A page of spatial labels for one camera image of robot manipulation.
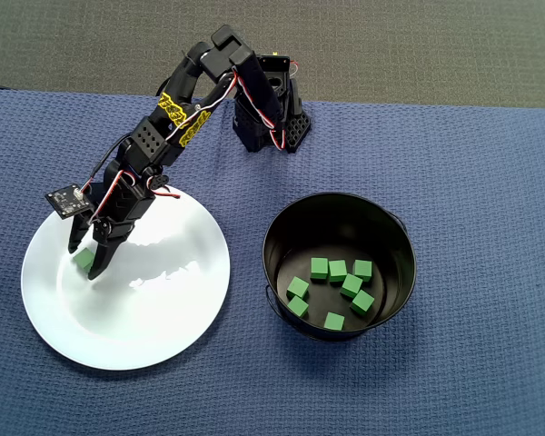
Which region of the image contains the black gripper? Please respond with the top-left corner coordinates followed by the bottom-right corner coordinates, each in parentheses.
top-left (67, 170), bottom-right (158, 282)

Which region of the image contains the green cube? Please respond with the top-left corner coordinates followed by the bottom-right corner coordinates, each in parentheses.
top-left (286, 276), bottom-right (311, 300)
top-left (350, 290), bottom-right (376, 317)
top-left (73, 247), bottom-right (95, 273)
top-left (286, 295), bottom-right (311, 319)
top-left (310, 256), bottom-right (331, 281)
top-left (322, 311), bottom-right (346, 332)
top-left (352, 259), bottom-right (373, 283)
top-left (339, 273), bottom-right (364, 300)
top-left (328, 259), bottom-right (349, 282)

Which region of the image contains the white round plate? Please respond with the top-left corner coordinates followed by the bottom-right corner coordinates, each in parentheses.
top-left (20, 183), bottom-right (232, 372)

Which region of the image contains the black metal bucket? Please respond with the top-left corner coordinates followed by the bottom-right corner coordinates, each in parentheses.
top-left (261, 192), bottom-right (418, 342)

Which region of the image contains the blue woven cloth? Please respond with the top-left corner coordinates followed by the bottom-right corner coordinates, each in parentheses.
top-left (0, 86), bottom-right (545, 436)

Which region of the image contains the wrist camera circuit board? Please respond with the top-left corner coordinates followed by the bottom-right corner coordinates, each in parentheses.
top-left (45, 182), bottom-right (94, 221)

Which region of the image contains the white red servo cable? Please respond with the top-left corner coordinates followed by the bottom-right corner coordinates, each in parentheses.
top-left (88, 170), bottom-right (183, 226)
top-left (167, 67), bottom-right (287, 151)

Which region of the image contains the thin black camera cable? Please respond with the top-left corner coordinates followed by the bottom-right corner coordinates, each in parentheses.
top-left (84, 76), bottom-right (172, 192)

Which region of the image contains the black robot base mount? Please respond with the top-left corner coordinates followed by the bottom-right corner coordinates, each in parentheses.
top-left (258, 53), bottom-right (312, 154)

